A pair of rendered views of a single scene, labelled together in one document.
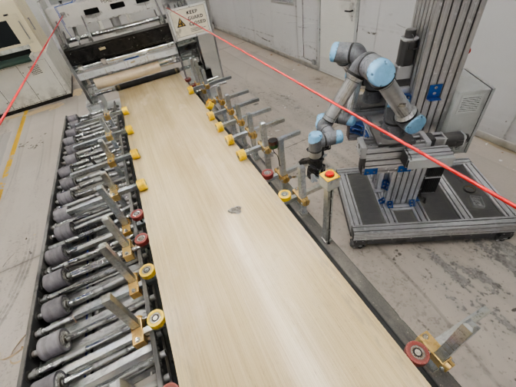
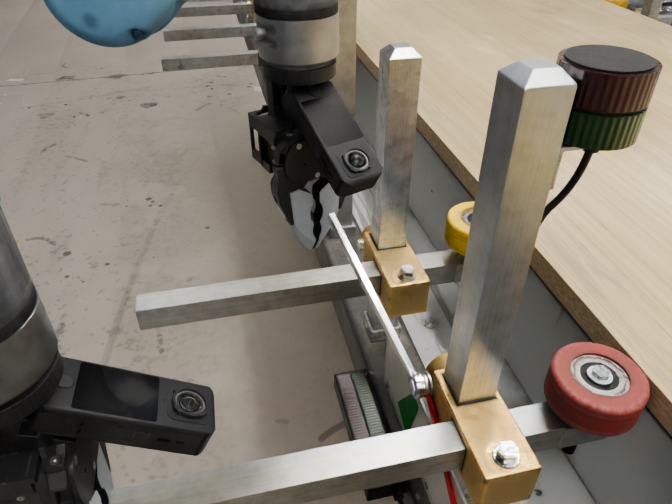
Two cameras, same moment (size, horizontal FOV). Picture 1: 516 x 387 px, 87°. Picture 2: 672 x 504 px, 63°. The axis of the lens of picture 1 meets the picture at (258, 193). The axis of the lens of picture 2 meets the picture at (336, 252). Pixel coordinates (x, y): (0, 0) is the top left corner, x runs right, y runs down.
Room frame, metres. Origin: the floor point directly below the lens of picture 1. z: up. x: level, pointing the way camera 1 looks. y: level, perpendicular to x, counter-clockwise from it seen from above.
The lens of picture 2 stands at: (1.80, -0.29, 1.28)
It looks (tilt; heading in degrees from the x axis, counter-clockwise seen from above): 37 degrees down; 185
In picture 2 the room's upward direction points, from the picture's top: straight up
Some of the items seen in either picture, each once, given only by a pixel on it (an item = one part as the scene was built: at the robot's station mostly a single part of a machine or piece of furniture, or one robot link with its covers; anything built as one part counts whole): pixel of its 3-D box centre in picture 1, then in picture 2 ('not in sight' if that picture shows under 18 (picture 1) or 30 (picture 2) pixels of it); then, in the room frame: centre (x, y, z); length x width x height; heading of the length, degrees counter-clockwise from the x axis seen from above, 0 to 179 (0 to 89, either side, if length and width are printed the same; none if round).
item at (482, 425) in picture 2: (281, 175); (477, 422); (1.47, -0.19, 0.85); 0.14 x 0.06 x 0.05; 18
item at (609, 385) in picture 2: (268, 178); (583, 412); (1.46, -0.09, 0.85); 0.08 x 0.08 x 0.11
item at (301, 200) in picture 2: not in sight; (291, 211); (1.28, -0.38, 0.94); 0.06 x 0.03 x 0.09; 38
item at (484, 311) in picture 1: (448, 335); (246, 58); (0.33, -0.65, 0.80); 0.44 x 0.03 x 0.04; 108
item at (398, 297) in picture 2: (300, 196); (391, 265); (1.24, -0.27, 0.84); 0.14 x 0.06 x 0.05; 18
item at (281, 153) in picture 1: (282, 167); (478, 342); (1.45, -0.20, 0.93); 0.04 x 0.04 x 0.48; 18
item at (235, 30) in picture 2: not in sight; (237, 31); (0.09, -0.73, 0.81); 0.44 x 0.03 x 0.04; 108
